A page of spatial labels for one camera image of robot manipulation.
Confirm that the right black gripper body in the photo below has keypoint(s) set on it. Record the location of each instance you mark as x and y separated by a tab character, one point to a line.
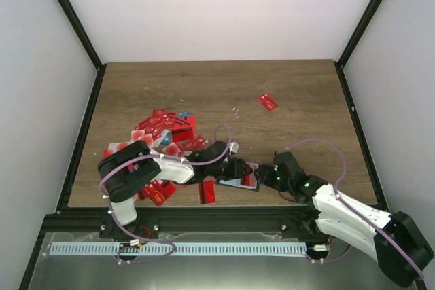
281	184

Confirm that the light blue slotted cable duct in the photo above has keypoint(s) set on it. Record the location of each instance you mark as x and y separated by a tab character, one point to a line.
208	249

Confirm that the black aluminium frame rail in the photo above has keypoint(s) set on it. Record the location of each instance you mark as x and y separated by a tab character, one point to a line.
291	221

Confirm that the red VIP card top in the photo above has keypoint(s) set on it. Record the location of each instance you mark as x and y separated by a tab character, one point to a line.
153	120

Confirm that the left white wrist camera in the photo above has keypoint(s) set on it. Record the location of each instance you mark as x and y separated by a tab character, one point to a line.
233	148

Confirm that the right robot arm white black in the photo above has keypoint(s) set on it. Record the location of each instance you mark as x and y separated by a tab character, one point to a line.
393	240

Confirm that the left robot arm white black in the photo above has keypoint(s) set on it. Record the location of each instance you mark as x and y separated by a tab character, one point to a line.
128	171

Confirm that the blue card top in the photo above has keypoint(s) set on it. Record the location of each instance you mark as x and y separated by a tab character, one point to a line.
185	114

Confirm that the lone red VIP card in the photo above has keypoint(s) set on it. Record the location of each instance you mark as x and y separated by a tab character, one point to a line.
267	102

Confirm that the white red circle card left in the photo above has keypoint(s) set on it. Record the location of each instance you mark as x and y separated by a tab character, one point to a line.
114	147

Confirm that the red card black stripe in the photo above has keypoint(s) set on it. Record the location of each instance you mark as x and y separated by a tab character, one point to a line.
206	192

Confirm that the red VIP card centre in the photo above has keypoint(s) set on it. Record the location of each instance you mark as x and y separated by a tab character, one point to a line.
194	144

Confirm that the black leather card holder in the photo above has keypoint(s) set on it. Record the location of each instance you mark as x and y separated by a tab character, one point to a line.
236	183

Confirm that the white red circle card upper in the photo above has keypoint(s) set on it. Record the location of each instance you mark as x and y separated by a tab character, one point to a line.
148	138

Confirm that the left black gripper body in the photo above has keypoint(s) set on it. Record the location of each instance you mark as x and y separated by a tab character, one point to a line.
228	173

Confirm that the white red circle card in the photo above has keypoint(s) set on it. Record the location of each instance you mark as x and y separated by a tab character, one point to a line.
114	147
148	138

